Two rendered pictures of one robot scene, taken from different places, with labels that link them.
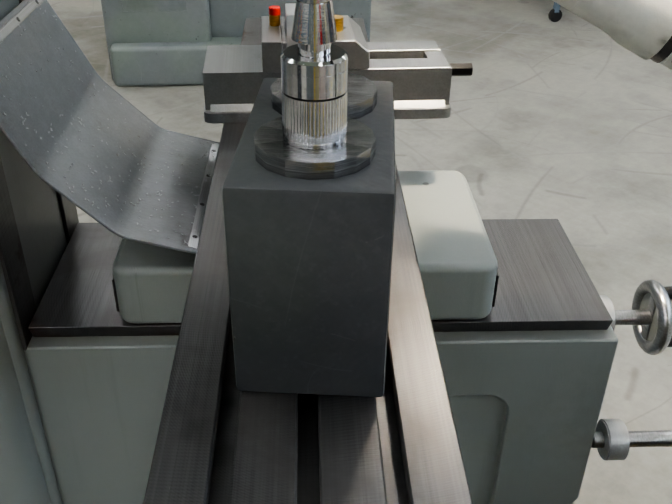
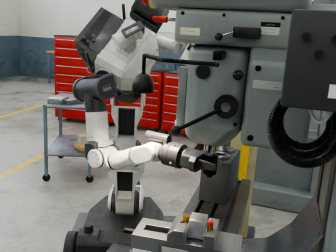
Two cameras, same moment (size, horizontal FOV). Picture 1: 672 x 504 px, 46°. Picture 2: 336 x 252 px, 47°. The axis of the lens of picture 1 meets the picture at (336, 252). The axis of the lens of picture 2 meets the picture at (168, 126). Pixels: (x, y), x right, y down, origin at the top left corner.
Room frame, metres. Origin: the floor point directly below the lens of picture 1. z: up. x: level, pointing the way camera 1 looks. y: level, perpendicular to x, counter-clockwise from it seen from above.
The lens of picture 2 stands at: (2.22, 0.29, 1.67)
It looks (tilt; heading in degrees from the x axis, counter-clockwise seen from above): 14 degrees down; 198
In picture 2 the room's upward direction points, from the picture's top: 3 degrees clockwise
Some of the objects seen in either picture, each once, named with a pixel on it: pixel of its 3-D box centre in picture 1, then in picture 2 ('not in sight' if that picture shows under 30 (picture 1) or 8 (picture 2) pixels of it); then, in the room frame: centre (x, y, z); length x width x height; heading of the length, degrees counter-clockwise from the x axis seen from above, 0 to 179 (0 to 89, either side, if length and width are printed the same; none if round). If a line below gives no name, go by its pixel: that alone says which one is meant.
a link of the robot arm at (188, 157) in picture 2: not in sight; (186, 158); (0.95, -0.05, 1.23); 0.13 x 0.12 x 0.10; 167
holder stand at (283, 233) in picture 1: (319, 220); (220, 172); (0.59, 0.01, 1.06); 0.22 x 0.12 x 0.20; 177
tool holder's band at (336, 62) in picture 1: (314, 59); not in sight; (0.54, 0.02, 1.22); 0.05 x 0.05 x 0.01
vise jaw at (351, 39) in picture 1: (344, 41); (180, 227); (1.12, -0.01, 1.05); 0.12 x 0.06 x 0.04; 5
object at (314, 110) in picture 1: (314, 103); (225, 142); (0.54, 0.02, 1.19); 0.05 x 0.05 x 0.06
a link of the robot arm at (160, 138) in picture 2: not in sight; (161, 147); (0.92, -0.16, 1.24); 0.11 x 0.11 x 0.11; 77
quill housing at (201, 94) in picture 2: not in sight; (217, 94); (0.97, 0.05, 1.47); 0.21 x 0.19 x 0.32; 2
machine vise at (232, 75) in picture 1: (325, 65); (187, 238); (1.11, 0.02, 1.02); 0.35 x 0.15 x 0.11; 95
